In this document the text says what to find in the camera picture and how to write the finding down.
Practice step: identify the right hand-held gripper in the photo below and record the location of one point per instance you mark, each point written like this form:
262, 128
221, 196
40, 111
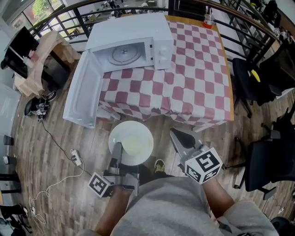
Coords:
204, 166

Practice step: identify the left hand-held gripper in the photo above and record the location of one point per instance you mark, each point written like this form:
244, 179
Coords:
124, 179

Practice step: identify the white round plate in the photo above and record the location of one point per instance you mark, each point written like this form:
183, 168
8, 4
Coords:
133, 129

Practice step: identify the white microwave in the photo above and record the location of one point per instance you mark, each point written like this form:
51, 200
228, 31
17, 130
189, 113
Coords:
129, 27

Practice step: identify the person's left forearm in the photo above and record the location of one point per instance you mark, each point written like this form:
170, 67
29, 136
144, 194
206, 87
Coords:
115, 207

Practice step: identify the person's right forearm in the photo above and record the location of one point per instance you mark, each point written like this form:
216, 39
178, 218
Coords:
217, 198

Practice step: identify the glass microwave turntable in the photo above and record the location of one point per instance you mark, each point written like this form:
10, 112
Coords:
125, 55

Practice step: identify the person's right shoe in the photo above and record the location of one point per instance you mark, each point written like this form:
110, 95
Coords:
159, 166

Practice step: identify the person's black trousers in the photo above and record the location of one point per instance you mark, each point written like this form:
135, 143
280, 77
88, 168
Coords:
147, 172

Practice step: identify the white power strip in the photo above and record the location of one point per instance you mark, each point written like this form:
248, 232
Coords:
76, 157

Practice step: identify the person's grey shirt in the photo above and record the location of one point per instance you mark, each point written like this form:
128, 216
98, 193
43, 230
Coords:
170, 207

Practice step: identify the red white checkered tablecloth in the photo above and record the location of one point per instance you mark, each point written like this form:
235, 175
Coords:
196, 76

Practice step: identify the black mesh office chair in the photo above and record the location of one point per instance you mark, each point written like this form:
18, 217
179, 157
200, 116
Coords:
265, 161

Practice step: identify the black sneaker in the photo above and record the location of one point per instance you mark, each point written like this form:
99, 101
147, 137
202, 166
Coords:
51, 95

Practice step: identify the black tracker device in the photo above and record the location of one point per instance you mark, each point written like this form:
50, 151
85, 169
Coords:
40, 110

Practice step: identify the black padded swivel chair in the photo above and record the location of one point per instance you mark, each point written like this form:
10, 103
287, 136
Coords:
283, 224

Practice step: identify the red clear drink cup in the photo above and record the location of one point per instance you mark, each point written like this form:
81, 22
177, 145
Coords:
209, 21

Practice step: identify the wooden table white legs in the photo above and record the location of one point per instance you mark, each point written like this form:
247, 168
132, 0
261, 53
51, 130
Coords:
184, 19

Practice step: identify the white bottle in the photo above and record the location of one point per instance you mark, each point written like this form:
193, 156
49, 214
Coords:
27, 61

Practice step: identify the black metal railing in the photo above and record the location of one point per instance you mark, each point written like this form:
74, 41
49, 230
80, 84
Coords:
79, 20

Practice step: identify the black side table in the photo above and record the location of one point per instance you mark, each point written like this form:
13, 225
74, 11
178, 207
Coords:
18, 43

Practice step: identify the glass window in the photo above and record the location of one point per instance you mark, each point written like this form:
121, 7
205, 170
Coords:
34, 9

